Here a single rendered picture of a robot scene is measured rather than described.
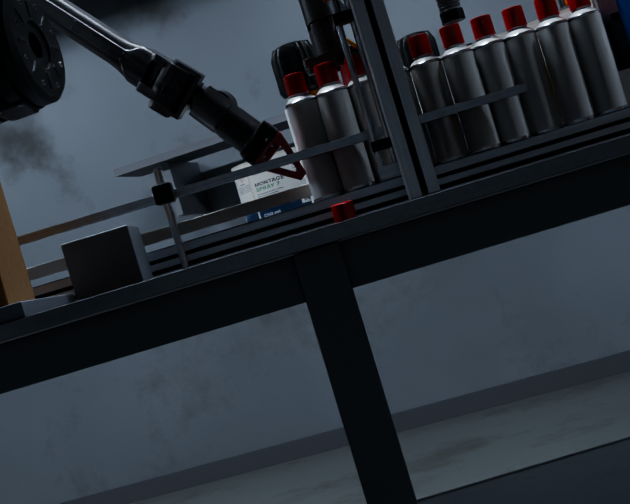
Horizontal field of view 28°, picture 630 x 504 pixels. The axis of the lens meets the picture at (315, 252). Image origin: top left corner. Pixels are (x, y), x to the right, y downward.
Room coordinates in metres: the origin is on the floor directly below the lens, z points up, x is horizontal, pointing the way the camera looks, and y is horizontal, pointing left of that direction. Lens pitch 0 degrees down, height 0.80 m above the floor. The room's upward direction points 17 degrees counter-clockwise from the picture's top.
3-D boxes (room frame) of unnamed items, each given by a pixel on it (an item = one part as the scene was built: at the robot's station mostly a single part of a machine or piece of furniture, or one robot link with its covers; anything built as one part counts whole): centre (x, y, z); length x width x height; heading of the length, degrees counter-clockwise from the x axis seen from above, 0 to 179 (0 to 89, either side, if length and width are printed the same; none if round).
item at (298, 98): (1.98, -0.05, 0.98); 0.05 x 0.05 x 0.20
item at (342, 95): (1.97, -0.10, 0.98); 0.05 x 0.05 x 0.20
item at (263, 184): (2.62, 0.02, 0.95); 0.20 x 0.20 x 0.14
